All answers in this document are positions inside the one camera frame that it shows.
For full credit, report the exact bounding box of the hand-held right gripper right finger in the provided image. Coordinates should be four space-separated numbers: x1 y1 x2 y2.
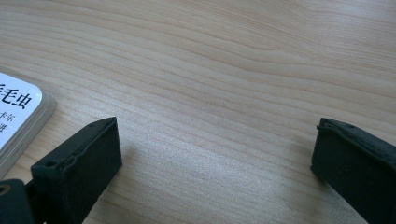
310 117 396 224

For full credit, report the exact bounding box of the white caterpillar board book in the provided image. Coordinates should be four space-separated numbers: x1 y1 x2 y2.
0 64 58 182

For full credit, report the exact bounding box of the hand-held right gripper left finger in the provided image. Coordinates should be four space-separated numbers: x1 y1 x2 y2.
30 116 123 224

